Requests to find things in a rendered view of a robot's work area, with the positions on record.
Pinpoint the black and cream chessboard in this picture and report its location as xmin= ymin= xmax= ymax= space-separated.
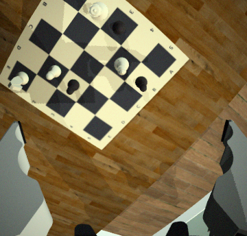
xmin=0 ymin=0 xmax=189 ymax=150

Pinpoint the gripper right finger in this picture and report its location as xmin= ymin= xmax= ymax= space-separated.
xmin=203 ymin=119 xmax=247 ymax=236

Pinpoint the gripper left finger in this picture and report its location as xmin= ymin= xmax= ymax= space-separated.
xmin=0 ymin=121 xmax=53 ymax=236

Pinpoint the black pawn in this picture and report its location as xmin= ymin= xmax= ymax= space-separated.
xmin=135 ymin=76 xmax=148 ymax=92
xmin=113 ymin=21 xmax=126 ymax=34
xmin=67 ymin=79 xmax=80 ymax=95

